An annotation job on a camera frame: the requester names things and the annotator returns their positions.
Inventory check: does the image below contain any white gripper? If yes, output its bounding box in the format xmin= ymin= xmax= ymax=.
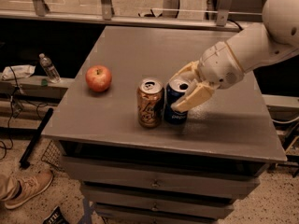
xmin=171 ymin=42 xmax=244 ymax=112

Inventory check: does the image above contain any blue pepsi can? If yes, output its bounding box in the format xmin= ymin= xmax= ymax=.
xmin=163 ymin=77 xmax=192 ymax=125

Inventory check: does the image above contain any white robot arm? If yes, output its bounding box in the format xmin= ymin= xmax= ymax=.
xmin=171 ymin=0 xmax=299 ymax=112

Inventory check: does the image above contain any orange soda can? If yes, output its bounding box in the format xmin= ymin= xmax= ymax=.
xmin=136 ymin=77 xmax=164 ymax=128

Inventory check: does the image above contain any grey drawer cabinet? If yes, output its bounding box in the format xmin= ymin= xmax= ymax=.
xmin=41 ymin=25 xmax=288 ymax=224

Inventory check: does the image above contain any red apple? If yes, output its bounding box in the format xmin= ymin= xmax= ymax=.
xmin=85 ymin=65 xmax=112 ymax=92

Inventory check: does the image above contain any clear plastic water bottle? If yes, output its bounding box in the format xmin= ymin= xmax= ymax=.
xmin=39 ymin=53 xmax=61 ymax=83

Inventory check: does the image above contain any white crumpled cloth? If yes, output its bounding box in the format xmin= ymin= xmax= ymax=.
xmin=1 ymin=64 xmax=36 ymax=80

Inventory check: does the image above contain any black rod tool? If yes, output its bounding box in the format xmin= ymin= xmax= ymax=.
xmin=19 ymin=108 xmax=53 ymax=169

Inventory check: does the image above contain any black snack bag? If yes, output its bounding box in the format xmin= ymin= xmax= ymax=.
xmin=43 ymin=206 xmax=69 ymax=224

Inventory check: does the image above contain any tan sneaker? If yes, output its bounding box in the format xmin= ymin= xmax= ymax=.
xmin=1 ymin=169 xmax=53 ymax=210

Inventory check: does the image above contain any wire mesh basket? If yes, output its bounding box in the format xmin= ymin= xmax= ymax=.
xmin=41 ymin=141 xmax=64 ymax=172

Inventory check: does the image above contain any black floor cable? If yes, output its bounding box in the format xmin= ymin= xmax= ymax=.
xmin=0 ymin=65 xmax=48 ymax=161

